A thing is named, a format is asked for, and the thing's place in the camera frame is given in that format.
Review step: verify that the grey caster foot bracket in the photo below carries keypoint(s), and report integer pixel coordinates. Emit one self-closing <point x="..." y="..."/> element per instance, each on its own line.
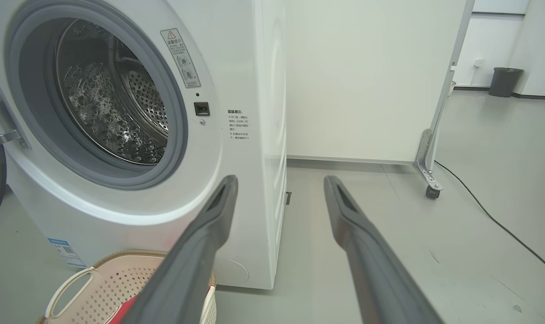
<point x="427" y="171"/>

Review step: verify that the perforated steel drum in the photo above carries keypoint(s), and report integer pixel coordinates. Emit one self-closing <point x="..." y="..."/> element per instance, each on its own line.
<point x="101" y="108"/>

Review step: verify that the black door latch socket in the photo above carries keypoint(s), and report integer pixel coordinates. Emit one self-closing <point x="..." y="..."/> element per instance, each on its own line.
<point x="202" y="109"/>

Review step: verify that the cream perforated laundry basket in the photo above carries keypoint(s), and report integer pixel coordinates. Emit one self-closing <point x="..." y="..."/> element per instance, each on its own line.
<point x="101" y="288"/>

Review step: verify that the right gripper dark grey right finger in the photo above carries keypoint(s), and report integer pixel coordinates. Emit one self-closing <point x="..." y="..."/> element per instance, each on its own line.
<point x="380" y="279"/>

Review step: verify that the printed text notice label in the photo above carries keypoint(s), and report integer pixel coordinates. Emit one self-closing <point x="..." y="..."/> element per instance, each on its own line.
<point x="238" y="126"/>

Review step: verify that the metal door hinge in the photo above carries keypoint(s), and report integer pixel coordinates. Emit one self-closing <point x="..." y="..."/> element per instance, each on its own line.
<point x="2" y="117"/>

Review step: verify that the white partition board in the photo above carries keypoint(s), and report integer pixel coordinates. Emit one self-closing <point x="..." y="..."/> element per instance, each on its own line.
<point x="367" y="81"/>

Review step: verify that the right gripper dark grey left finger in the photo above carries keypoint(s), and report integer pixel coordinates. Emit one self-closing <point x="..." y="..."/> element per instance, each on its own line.
<point x="186" y="270"/>

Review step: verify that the blue energy label sticker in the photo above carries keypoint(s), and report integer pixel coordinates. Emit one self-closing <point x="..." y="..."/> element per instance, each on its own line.
<point x="67" y="252"/>

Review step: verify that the white wall socket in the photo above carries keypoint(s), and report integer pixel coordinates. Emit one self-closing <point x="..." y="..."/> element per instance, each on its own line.
<point x="479" y="63"/>

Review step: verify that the white warning sticker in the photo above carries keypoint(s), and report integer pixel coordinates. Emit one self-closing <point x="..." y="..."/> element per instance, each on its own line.
<point x="181" y="58"/>

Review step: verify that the dark grey trash bin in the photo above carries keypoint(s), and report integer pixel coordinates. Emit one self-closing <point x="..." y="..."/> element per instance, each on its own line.
<point x="505" y="83"/>

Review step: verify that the white washing machine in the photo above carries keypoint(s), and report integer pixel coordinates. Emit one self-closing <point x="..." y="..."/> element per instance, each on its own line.
<point x="236" y="67"/>

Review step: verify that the red cloth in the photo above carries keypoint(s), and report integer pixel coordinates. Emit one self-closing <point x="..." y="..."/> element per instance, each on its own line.
<point x="126" y="312"/>

